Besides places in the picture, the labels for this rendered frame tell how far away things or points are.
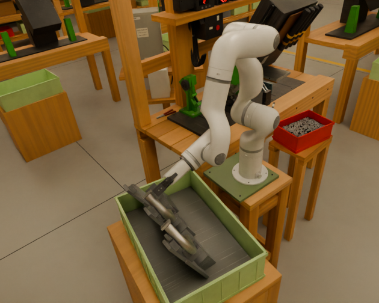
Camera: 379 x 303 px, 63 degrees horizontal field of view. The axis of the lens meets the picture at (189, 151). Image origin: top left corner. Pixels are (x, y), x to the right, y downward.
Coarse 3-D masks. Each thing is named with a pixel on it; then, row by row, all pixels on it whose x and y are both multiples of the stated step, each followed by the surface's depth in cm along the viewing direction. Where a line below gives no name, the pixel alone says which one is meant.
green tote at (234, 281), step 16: (192, 176) 160; (208, 192) 147; (128, 208) 152; (224, 208) 135; (128, 224) 132; (224, 224) 142; (240, 224) 127; (240, 240) 132; (256, 240) 120; (144, 256) 118; (256, 256) 114; (240, 272) 112; (256, 272) 119; (160, 288) 107; (208, 288) 107; (224, 288) 113; (240, 288) 120
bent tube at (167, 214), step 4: (148, 192) 113; (144, 196) 113; (148, 196) 114; (152, 196) 115; (148, 200) 115; (152, 200) 114; (156, 200) 115; (152, 204) 114; (156, 204) 114; (160, 204) 115; (156, 208) 114; (160, 208) 114; (164, 208) 115; (160, 212) 115; (164, 212) 115; (168, 212) 116; (172, 212) 130; (164, 216) 115; (168, 216) 116; (172, 216) 117; (172, 220) 118
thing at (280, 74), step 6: (270, 66) 219; (264, 72) 211; (270, 72) 210; (276, 72) 209; (282, 72) 208; (288, 72) 208; (264, 78) 208; (270, 78) 204; (276, 78) 201; (282, 78) 205
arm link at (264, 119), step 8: (256, 104) 140; (248, 112) 139; (256, 112) 137; (264, 112) 136; (272, 112) 135; (248, 120) 140; (256, 120) 137; (264, 120) 135; (272, 120) 135; (256, 128) 139; (264, 128) 137; (272, 128) 137; (240, 136) 154; (248, 136) 148; (256, 136) 142; (264, 136) 141; (240, 144) 153; (248, 144) 148; (256, 144) 147; (248, 152) 151; (256, 152) 150
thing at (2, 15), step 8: (8, 0) 690; (0, 8) 673; (8, 8) 683; (0, 16) 678; (8, 16) 683; (16, 16) 688; (8, 32) 699; (16, 32) 733; (24, 32) 719; (0, 40) 691; (16, 40) 707
